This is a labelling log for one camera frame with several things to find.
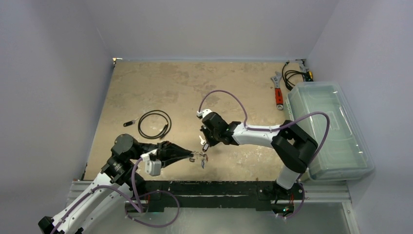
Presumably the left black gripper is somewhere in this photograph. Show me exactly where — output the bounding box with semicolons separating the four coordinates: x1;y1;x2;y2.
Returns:
139;140;193;168

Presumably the metal key organizer ring plate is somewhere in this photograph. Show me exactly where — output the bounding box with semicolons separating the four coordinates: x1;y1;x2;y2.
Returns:
188;152;208;169

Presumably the key with black tag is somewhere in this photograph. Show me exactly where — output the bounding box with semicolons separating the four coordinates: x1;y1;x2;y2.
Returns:
199;136;207;147

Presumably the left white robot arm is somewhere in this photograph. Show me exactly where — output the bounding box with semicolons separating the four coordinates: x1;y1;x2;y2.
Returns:
38;134;195;234

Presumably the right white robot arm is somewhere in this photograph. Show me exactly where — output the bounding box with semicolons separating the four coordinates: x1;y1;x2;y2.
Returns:
197;109;319;198

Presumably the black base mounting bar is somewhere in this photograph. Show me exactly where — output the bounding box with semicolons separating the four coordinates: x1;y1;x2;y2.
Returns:
138;180;304;213

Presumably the clear plastic storage bin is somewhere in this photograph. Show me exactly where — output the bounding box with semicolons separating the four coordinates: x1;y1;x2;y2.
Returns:
284;81;375;182

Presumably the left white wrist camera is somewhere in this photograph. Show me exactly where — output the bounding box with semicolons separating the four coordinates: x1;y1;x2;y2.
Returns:
140;153;162;176

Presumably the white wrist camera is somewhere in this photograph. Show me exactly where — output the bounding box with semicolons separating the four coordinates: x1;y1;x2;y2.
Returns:
196;109;212;119
140;153;162;176

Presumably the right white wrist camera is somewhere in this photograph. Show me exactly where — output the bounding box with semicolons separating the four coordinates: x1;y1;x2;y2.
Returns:
196;109;212;119

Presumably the coiled black usb cable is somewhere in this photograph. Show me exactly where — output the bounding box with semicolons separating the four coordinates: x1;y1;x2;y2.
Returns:
138;110;172;140

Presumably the red handled adjustable wrench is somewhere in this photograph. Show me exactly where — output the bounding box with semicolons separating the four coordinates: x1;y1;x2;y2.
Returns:
270;71;283;110

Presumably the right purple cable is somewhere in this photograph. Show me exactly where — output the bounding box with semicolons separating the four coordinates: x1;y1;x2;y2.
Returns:
197;90;331;220

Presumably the black cable bundle in corner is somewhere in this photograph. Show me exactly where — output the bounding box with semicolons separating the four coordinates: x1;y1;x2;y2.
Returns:
282;61;314;90

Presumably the aluminium frame rail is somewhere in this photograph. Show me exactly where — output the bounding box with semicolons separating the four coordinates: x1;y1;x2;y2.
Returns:
72;181;360;234

